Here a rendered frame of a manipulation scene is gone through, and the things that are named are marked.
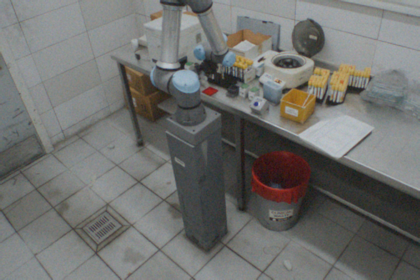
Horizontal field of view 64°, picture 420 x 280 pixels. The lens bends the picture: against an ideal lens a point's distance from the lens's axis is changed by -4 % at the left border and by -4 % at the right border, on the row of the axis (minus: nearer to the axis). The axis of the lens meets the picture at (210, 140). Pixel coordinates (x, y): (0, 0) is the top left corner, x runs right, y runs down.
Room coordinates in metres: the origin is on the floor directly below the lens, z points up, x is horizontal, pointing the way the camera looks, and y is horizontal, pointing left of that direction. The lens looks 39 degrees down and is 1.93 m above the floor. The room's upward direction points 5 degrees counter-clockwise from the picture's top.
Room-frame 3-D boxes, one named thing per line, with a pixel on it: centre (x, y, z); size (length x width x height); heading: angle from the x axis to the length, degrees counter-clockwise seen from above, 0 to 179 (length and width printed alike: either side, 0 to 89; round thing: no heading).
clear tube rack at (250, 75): (1.91, -0.20, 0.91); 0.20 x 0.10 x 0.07; 44
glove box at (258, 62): (1.97, -0.39, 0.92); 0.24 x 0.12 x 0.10; 134
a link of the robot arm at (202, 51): (1.67, -0.03, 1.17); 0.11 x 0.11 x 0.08; 44
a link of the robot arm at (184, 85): (1.41, 0.09, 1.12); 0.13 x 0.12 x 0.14; 44
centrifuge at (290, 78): (1.82, -0.48, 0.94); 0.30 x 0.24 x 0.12; 125
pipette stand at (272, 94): (1.60, -0.36, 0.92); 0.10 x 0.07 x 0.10; 36
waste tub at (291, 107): (1.46, -0.46, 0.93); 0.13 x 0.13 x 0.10; 48
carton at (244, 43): (2.12, -0.28, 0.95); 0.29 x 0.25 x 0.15; 134
